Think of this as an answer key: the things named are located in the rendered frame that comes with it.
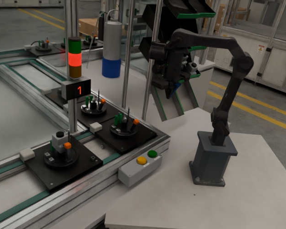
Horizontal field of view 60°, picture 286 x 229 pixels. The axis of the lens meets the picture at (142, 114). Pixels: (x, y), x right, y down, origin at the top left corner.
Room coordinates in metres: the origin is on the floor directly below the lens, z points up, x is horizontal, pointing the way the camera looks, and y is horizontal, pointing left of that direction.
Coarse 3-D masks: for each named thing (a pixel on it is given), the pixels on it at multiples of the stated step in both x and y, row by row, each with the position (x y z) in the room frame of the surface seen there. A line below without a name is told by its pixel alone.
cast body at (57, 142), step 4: (60, 132) 0.77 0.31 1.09; (52, 136) 0.76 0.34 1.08; (56, 136) 0.75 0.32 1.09; (60, 136) 0.75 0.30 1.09; (64, 136) 0.76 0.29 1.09; (52, 140) 0.76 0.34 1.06; (56, 140) 0.74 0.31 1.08; (60, 140) 0.75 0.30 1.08; (64, 140) 0.76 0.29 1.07; (52, 144) 0.76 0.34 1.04; (56, 144) 0.74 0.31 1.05; (60, 144) 0.74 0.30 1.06; (56, 148) 0.75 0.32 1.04; (60, 148) 0.73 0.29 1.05; (64, 148) 0.74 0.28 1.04; (60, 152) 0.73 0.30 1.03
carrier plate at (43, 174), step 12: (48, 144) 0.84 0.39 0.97; (72, 144) 0.86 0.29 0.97; (36, 156) 0.76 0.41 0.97; (84, 156) 0.79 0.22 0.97; (96, 156) 0.80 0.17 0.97; (36, 168) 0.69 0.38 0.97; (48, 168) 0.70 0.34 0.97; (72, 168) 0.72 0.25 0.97; (84, 168) 0.73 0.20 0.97; (48, 180) 0.64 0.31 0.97; (60, 180) 0.65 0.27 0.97; (72, 180) 0.67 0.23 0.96
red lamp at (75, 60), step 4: (68, 52) 0.95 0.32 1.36; (72, 56) 0.93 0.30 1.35; (76, 56) 0.93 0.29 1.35; (80, 56) 0.95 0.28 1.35; (72, 60) 0.93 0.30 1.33; (76, 60) 0.93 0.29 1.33; (80, 60) 0.95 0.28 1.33; (72, 64) 0.93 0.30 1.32; (76, 64) 0.93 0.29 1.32; (80, 64) 0.95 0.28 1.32
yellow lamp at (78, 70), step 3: (69, 66) 0.94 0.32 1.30; (72, 66) 0.93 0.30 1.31; (75, 66) 0.93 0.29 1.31; (78, 66) 0.94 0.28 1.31; (69, 69) 0.94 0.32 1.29; (72, 69) 0.93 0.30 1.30; (75, 69) 0.93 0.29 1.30; (78, 69) 0.94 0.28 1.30; (69, 72) 0.94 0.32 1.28; (72, 72) 0.93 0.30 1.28; (75, 72) 0.93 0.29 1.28; (78, 72) 0.94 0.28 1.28; (69, 75) 0.94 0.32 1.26; (72, 75) 0.93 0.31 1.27; (75, 75) 0.93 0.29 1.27; (78, 75) 0.94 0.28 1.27
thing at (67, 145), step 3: (63, 144) 0.74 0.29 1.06; (66, 144) 0.73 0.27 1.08; (69, 144) 0.73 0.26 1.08; (66, 147) 0.72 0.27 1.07; (69, 147) 0.73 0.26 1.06; (66, 150) 0.73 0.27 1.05; (69, 150) 0.73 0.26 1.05; (66, 153) 0.73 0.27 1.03; (69, 153) 0.73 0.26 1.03; (66, 156) 0.73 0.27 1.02; (69, 156) 0.73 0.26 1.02; (66, 159) 0.73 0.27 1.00; (69, 159) 0.73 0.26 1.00
